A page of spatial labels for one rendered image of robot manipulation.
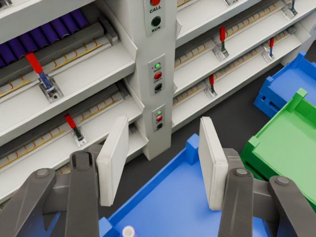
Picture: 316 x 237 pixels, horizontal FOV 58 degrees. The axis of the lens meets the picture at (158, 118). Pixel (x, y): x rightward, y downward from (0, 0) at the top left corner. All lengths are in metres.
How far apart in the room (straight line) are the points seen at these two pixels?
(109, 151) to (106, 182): 0.02
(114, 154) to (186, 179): 0.34
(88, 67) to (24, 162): 0.28
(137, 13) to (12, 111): 0.27
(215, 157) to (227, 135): 0.93
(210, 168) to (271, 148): 0.58
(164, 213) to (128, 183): 0.53
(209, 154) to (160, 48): 0.43
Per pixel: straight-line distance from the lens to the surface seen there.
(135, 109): 0.71
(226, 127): 1.10
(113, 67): 0.55
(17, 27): 0.41
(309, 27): 1.18
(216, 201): 0.16
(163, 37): 0.56
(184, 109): 0.93
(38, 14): 0.41
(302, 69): 1.23
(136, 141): 0.88
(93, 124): 0.70
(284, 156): 0.74
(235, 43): 0.86
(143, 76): 0.60
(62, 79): 0.54
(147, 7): 0.49
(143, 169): 1.01
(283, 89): 1.15
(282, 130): 0.77
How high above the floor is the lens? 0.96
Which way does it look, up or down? 61 degrees down
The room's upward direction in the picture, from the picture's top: 2 degrees counter-clockwise
